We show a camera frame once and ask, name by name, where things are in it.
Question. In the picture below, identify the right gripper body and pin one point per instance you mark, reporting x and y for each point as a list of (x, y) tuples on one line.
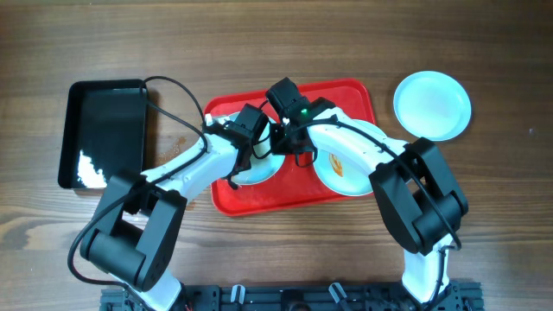
[(282, 141)]

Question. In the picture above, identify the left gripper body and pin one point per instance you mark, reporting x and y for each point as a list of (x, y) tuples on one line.
[(241, 160)]

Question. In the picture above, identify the light blue plate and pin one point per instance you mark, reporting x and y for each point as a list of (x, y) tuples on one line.
[(345, 177), (261, 169), (433, 105)]

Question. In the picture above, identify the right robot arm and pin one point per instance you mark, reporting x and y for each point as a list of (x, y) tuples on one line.
[(419, 199)]

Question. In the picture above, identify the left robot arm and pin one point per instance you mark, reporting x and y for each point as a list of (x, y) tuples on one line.
[(133, 231)]

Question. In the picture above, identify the red plastic serving tray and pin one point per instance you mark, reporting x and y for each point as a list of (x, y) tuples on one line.
[(292, 186)]

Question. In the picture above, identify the black water tray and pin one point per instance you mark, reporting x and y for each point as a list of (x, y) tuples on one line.
[(104, 132)]

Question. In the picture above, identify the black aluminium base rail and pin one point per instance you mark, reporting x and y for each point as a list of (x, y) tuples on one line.
[(372, 296)]

